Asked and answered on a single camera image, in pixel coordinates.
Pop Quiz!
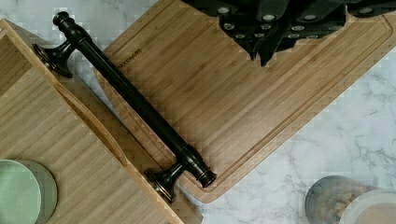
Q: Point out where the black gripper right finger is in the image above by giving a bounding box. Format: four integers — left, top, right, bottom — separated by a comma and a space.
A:
258, 0, 395, 66

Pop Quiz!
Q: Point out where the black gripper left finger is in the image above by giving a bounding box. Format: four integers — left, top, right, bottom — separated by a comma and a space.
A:
182, 0, 290, 61

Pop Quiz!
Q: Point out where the bamboo cutting board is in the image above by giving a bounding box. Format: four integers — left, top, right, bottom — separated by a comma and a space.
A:
106, 0, 395, 203

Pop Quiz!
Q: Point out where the green ceramic bowl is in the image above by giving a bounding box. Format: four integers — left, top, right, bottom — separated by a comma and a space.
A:
0, 160, 58, 224

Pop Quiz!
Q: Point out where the glass jar with white lid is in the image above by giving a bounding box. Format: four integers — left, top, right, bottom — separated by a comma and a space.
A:
304, 175, 396, 224

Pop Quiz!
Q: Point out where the bamboo drawer with black handle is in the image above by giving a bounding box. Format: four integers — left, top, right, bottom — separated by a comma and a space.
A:
0, 12, 215, 224

